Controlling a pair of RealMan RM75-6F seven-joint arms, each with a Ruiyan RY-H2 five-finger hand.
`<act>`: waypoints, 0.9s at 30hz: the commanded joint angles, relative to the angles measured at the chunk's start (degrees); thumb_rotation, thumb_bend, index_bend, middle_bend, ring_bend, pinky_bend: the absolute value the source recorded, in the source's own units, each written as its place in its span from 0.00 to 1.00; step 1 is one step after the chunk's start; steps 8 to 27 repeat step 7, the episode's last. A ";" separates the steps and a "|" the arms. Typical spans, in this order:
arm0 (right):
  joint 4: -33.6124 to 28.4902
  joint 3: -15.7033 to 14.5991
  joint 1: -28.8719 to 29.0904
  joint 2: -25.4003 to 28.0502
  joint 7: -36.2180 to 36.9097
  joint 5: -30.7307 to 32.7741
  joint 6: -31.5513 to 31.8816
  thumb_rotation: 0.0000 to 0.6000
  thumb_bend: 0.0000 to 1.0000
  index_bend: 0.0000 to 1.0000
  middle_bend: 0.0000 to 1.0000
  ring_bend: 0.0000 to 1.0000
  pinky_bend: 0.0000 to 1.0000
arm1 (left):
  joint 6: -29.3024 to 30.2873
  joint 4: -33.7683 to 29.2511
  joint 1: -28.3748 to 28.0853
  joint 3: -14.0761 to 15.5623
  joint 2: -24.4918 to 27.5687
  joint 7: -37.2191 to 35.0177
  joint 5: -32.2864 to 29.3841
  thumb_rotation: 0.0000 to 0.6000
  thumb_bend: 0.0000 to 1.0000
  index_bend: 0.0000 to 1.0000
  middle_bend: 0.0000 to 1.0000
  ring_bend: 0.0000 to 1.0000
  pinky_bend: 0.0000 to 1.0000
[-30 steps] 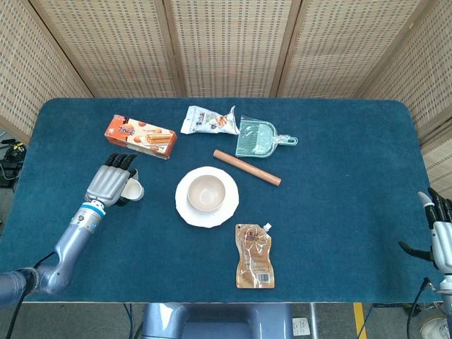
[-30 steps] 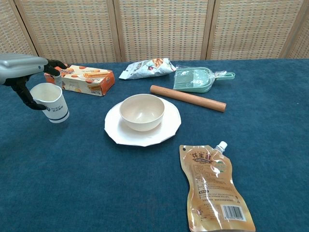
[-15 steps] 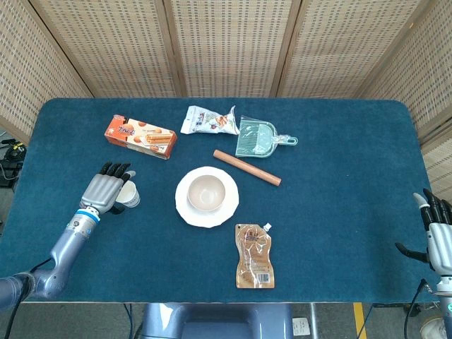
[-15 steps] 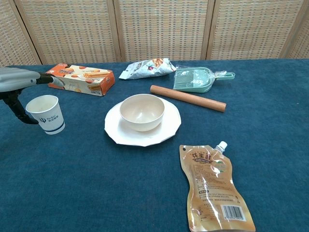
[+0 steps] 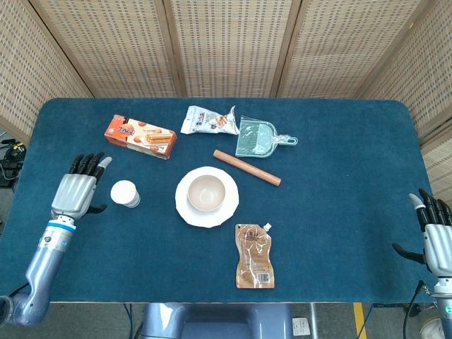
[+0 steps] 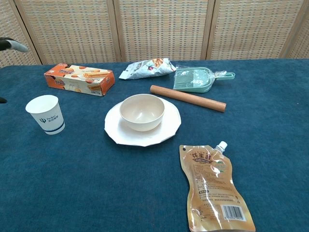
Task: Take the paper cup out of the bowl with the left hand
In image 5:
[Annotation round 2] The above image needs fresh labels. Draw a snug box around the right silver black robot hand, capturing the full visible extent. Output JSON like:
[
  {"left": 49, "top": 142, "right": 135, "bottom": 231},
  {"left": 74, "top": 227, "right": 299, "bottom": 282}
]
[{"left": 391, "top": 189, "right": 452, "bottom": 277}]

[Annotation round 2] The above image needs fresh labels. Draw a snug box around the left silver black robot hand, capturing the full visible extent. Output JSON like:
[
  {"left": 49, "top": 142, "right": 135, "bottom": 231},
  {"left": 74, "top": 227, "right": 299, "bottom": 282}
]
[{"left": 50, "top": 152, "right": 113, "bottom": 222}]

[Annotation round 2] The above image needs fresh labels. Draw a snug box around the white paper cup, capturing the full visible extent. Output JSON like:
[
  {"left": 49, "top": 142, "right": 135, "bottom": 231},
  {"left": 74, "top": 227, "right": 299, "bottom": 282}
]
[{"left": 110, "top": 179, "right": 141, "bottom": 209}]

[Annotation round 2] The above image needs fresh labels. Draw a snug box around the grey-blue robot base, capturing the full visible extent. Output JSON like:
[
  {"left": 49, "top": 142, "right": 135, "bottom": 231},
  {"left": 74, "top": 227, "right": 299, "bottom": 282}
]
[{"left": 140, "top": 302, "right": 295, "bottom": 339}]

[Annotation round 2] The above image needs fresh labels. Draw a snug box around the orange biscuit box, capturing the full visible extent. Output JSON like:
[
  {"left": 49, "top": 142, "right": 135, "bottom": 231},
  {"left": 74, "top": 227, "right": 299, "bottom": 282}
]
[{"left": 104, "top": 114, "right": 178, "bottom": 161}]

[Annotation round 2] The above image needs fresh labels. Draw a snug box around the blue table cloth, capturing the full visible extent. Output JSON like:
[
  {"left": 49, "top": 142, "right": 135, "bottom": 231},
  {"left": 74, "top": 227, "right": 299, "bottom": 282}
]
[{"left": 0, "top": 97, "right": 443, "bottom": 304}]

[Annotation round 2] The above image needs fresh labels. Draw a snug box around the white scalloped plate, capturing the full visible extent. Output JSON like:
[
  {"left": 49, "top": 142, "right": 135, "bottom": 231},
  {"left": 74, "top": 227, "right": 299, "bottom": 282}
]
[{"left": 174, "top": 166, "right": 240, "bottom": 229}]

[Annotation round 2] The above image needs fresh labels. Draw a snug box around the beige bowl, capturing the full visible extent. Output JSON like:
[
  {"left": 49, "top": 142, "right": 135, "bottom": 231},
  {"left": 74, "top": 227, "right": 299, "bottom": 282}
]
[{"left": 186, "top": 174, "right": 227, "bottom": 213}]

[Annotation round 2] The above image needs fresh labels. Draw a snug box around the woven bamboo screen panel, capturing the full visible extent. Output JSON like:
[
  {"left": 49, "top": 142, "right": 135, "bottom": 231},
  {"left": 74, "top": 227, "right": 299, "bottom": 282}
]
[
  {"left": 359, "top": 0, "right": 452, "bottom": 213},
  {"left": 274, "top": 0, "right": 436, "bottom": 99},
  {"left": 30, "top": 0, "right": 185, "bottom": 99},
  {"left": 162, "top": 0, "right": 302, "bottom": 99},
  {"left": 0, "top": 0, "right": 95, "bottom": 144}
]

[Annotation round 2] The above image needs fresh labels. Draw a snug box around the metal table leg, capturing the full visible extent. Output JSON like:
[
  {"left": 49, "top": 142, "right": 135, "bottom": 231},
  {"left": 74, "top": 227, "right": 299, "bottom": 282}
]
[{"left": 309, "top": 302, "right": 318, "bottom": 339}]

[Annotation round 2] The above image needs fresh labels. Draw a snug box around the white snack bag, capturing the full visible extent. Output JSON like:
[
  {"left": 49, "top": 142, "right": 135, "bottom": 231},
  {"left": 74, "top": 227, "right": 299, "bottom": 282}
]
[{"left": 179, "top": 105, "right": 242, "bottom": 136}]

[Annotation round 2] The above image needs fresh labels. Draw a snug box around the white paper label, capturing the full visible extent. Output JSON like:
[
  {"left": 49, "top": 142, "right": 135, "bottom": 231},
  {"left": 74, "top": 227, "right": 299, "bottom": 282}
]
[{"left": 292, "top": 316, "right": 311, "bottom": 337}]

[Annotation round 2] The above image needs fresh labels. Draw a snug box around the wooden rolling pin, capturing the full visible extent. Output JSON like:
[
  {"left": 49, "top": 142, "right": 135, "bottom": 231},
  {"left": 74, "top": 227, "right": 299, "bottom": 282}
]
[{"left": 213, "top": 149, "right": 283, "bottom": 186}]

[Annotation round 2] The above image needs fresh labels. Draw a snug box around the brown spouted sauce pouch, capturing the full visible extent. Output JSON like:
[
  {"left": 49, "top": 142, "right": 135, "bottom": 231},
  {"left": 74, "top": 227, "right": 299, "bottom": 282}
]
[{"left": 234, "top": 222, "right": 276, "bottom": 290}]

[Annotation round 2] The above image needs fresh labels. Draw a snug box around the clear teal mini dustpan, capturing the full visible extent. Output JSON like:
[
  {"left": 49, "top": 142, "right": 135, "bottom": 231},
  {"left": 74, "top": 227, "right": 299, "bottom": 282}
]
[{"left": 234, "top": 115, "right": 299, "bottom": 160}]

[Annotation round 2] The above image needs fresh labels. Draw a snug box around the black cable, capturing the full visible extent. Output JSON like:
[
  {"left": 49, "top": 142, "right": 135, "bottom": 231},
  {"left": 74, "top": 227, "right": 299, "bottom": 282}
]
[{"left": 402, "top": 280, "right": 427, "bottom": 339}]

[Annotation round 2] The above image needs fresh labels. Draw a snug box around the black equipment with cables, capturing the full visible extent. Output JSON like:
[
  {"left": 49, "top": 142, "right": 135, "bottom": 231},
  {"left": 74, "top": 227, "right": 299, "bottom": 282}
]
[{"left": 0, "top": 138, "right": 28, "bottom": 189}]

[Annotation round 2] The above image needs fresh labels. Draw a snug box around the blue cable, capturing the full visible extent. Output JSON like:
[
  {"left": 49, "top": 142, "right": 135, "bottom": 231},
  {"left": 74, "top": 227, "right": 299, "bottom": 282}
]
[{"left": 122, "top": 302, "right": 135, "bottom": 339}]

